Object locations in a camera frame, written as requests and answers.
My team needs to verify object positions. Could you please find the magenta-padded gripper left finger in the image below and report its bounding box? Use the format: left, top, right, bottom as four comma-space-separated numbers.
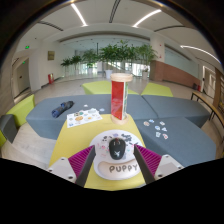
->
47, 144, 97, 188

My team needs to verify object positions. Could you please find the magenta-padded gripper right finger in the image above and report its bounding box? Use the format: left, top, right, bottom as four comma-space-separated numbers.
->
133, 144, 185, 185

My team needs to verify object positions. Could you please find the black computer mouse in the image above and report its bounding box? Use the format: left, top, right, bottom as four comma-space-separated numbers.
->
108, 137, 127, 161

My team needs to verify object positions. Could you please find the white round printed mouse pad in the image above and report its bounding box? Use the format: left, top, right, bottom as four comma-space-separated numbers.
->
89, 129, 147, 181

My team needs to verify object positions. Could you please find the group of small loose stickers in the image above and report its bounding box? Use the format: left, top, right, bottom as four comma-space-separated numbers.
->
143, 118, 169, 140

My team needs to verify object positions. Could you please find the large grey seat block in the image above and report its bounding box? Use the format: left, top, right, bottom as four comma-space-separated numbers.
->
25, 94, 158, 141

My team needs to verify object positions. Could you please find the white sticker sheet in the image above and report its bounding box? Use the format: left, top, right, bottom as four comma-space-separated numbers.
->
66, 108, 104, 129

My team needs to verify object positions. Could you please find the dark blue folded umbrella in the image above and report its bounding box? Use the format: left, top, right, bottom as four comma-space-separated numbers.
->
51, 100, 75, 119

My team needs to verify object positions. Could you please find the lime green seat block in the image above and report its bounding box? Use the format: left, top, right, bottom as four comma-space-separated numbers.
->
140, 82, 175, 98
81, 80, 140, 96
0, 93, 36, 148

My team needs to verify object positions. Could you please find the small dark grey seat block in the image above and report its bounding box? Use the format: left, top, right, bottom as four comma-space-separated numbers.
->
0, 113, 18, 136

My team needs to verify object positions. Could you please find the red cylinder with wooden ends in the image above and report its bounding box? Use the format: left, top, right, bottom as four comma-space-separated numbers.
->
109, 72, 134, 126

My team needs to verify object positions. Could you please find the grey door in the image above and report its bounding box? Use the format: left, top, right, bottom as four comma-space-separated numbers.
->
16, 61, 31, 96

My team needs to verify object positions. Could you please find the group of potted green plants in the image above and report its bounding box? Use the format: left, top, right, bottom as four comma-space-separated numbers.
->
59, 39, 159, 79

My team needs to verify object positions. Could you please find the group of ceiling strip lights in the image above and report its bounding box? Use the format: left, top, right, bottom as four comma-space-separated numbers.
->
70, 3, 221, 64

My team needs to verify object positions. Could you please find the wooden bench with black frame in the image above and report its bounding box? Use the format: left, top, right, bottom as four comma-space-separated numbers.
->
190, 90, 224, 131

